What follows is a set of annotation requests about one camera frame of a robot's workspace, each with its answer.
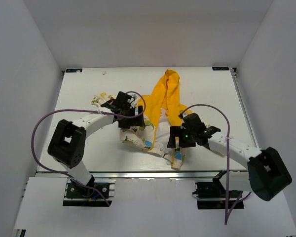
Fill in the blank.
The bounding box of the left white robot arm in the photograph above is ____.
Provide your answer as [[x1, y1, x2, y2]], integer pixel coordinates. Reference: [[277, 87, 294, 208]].
[[47, 91, 147, 197]]

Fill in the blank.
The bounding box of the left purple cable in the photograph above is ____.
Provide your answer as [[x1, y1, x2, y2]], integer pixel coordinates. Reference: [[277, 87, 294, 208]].
[[31, 90, 147, 207]]

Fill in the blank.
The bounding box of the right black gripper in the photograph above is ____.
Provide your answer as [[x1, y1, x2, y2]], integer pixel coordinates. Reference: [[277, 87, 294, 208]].
[[167, 126, 196, 148]]

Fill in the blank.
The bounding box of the aluminium table rail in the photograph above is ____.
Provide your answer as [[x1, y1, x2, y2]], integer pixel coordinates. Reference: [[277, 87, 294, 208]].
[[230, 68, 259, 147], [35, 171, 252, 179]]

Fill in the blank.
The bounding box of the aluminium table right rail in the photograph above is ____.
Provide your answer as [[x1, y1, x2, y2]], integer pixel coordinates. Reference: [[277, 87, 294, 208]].
[[230, 68, 259, 147]]

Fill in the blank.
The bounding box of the right blue table label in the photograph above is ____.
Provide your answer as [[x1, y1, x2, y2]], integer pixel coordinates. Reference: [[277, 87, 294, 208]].
[[212, 66, 229, 71]]

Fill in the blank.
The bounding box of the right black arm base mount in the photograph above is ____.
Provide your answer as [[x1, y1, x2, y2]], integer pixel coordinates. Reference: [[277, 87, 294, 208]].
[[191, 170, 245, 210]]

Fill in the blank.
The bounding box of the aluminium table front rail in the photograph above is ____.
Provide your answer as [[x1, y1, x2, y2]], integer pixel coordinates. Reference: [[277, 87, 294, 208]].
[[35, 171, 252, 179]]

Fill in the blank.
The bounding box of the blue table label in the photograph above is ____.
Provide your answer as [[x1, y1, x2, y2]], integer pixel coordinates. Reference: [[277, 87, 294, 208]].
[[212, 66, 229, 71], [65, 68, 82, 73]]

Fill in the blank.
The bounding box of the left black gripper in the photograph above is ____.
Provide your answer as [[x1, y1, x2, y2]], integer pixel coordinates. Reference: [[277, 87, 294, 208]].
[[118, 105, 144, 128]]

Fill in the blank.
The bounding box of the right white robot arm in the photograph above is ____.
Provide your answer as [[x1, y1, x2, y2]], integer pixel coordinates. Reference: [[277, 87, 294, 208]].
[[167, 113, 292, 201]]

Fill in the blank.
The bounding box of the left blue table label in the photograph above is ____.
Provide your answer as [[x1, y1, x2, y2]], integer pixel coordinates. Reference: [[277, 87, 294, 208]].
[[65, 68, 82, 73]]

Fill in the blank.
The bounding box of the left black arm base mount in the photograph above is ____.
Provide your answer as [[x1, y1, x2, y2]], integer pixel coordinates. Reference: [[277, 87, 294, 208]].
[[63, 179, 115, 207]]

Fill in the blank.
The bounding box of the yellow patterned child jacket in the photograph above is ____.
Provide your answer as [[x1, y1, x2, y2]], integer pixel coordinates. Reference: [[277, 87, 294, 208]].
[[89, 69, 188, 171]]

